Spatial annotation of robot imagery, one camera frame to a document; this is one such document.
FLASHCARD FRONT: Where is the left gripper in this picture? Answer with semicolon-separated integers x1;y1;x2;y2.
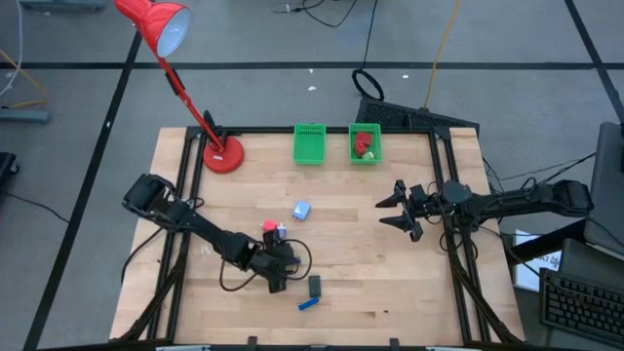
255;228;299;294

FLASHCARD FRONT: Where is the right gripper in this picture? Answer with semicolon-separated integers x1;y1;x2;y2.
374;179;443;244

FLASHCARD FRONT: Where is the light blue power adapter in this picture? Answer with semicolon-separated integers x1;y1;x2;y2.
292;200;313;222

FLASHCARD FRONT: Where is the red stapler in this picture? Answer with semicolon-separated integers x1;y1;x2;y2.
353;131;374;158

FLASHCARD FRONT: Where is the green plastic basket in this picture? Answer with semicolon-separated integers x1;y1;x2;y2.
292;123;328;166
348;122;385;166

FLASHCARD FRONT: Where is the black perforated floor mat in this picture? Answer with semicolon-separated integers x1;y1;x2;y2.
354;96;482;132

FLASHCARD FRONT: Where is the red desk lamp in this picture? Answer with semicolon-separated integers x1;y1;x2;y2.
114;0;246;176

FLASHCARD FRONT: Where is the white paper sheet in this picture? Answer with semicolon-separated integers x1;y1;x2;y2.
514;228;563;293

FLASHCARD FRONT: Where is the black computer keyboard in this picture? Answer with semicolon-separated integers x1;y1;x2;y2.
538;266;624;348

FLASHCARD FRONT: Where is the large computer monitor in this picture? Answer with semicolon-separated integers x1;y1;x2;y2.
583;121;624;257

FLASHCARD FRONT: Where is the black floor object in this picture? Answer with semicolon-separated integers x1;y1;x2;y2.
0;150;20;177

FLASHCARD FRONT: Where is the grey floor base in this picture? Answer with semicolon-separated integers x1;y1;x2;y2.
0;106;53;126
19;0;106;14

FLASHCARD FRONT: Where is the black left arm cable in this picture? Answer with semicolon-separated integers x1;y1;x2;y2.
217;237;314;293

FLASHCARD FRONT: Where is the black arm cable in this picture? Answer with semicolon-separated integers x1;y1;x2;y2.
217;237;314;293
423;179;469;254

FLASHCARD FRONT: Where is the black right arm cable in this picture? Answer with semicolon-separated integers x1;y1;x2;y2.
423;179;469;254

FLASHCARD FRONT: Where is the black coiled floor cable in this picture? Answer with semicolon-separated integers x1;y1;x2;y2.
350;0;386;102

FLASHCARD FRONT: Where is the black aluminium table frame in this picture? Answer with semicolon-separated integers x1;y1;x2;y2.
110;124;527;351

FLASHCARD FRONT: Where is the yellow hanging cable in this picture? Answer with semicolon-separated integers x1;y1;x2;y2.
422;0;462;109

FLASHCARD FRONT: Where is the thin black floor cable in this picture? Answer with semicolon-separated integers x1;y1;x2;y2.
270;0;353;29
0;191;70;225

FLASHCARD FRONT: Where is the yellow floor cable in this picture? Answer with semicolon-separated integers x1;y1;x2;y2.
0;48;49;109

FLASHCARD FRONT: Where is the white floor cable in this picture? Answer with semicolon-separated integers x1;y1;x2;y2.
0;0;25;98

